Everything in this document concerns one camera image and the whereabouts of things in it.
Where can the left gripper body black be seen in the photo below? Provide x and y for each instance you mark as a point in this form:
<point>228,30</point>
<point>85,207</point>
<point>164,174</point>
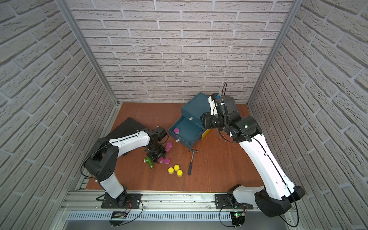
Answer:
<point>155,155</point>

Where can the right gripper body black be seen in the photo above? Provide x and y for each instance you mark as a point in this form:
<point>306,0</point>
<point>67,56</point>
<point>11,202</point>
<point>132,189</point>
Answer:
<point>212,122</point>

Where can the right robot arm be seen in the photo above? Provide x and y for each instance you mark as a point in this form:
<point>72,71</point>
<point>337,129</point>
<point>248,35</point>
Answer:
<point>277,194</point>

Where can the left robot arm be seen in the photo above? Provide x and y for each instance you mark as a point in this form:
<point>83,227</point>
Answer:
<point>102,159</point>

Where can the teal drawer cabinet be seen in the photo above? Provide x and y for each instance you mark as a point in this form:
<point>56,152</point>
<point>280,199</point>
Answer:
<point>194,109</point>

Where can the green toy drill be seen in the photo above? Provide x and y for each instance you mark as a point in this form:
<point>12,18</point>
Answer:
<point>149,161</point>

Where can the black tool case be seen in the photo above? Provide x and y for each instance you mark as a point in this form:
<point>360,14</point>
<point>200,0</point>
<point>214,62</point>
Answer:
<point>128,127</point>

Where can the steel claw hammer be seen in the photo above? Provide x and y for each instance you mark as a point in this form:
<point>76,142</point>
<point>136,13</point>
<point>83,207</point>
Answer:
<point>193,151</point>

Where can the left controller box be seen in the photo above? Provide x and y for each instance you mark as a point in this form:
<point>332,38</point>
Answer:
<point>118,218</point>

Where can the controller box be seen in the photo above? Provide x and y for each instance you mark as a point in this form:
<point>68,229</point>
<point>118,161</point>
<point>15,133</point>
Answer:
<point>118,218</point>
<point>237,218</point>

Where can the right controller box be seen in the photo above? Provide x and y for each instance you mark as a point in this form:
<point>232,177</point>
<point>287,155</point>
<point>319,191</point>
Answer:
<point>237,218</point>

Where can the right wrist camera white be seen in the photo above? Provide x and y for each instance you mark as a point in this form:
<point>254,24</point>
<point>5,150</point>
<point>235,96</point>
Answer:
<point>213,104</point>

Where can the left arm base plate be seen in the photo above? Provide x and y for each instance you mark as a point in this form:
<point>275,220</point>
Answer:
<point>133,201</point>

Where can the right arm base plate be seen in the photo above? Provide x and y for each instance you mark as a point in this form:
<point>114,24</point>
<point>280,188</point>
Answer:
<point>228,202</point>

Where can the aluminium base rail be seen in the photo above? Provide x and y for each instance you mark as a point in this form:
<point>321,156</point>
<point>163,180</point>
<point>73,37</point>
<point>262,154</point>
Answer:
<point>155,206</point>

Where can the right corner aluminium post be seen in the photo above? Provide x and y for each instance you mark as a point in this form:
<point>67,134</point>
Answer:
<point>278,42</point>

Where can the corner aluminium post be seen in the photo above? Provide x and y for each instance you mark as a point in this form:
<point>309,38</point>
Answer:
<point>67,14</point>
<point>278,42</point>

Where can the left corner aluminium post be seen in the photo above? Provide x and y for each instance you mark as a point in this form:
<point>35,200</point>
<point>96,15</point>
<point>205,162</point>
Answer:
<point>67,14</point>

